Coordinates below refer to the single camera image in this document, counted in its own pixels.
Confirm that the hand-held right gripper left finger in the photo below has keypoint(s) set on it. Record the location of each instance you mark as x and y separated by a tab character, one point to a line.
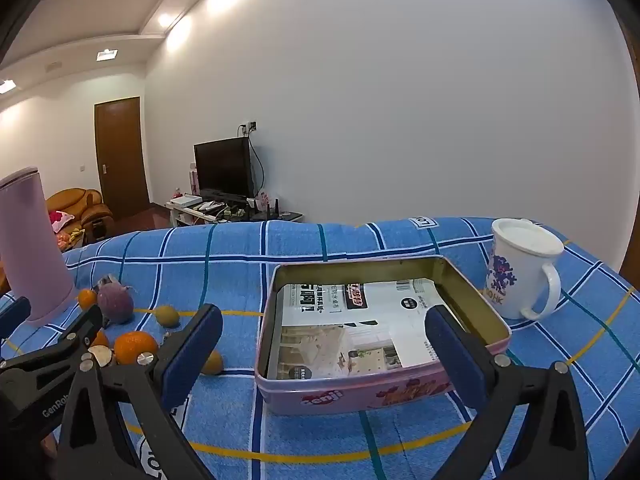
192	345

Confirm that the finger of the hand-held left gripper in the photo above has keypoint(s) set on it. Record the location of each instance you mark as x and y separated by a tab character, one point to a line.
12	315
80	332

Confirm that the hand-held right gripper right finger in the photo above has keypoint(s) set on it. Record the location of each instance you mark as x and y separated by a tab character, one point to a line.
455	355

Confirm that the yellow-brown longan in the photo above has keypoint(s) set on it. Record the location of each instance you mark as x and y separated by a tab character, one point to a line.
214	364
168	316

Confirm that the pale cut fruit piece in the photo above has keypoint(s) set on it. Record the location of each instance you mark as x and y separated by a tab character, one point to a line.
102	355

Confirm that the small orange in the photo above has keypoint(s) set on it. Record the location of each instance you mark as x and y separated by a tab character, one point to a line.
87	300

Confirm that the purple passion fruit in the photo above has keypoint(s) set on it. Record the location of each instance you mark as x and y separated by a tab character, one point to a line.
116	304

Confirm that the large orange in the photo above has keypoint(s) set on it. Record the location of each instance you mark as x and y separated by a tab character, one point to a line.
134	347

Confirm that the pink tin box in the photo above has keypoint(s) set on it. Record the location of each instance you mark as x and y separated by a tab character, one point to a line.
350	390

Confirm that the purple cylindrical tumbler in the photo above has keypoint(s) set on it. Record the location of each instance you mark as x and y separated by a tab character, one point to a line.
30	240

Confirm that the blue plaid blanket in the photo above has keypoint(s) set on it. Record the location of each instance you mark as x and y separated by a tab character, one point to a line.
200	260

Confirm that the white mug with purple print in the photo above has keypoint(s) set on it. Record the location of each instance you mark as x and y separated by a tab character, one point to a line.
510	280

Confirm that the pink cushion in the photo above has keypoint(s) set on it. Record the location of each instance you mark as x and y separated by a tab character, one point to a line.
60	220

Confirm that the printed paper sheet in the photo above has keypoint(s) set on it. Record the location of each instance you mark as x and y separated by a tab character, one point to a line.
350	330

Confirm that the white television stand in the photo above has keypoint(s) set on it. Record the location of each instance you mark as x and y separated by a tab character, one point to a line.
180	215

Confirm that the brown leather sofa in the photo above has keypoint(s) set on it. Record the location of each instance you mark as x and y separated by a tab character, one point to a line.
75	200

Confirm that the white set-top box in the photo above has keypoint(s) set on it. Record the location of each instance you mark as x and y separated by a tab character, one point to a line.
186	200

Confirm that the black router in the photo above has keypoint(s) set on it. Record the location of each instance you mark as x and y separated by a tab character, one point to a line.
270	215

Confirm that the pink gift bag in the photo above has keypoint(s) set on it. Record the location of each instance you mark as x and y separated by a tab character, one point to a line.
194	180

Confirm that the brown wooden door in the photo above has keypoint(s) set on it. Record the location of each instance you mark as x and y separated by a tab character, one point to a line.
120	160

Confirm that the black television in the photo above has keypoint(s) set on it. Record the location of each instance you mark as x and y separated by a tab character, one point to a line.
222	167

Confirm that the square ceiling light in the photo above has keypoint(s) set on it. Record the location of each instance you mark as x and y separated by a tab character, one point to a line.
107	54
6	86

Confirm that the ceiling air vent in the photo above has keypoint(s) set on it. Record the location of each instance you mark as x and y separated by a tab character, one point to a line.
53	66

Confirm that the wall power socket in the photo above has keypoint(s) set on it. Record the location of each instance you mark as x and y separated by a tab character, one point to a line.
248	127

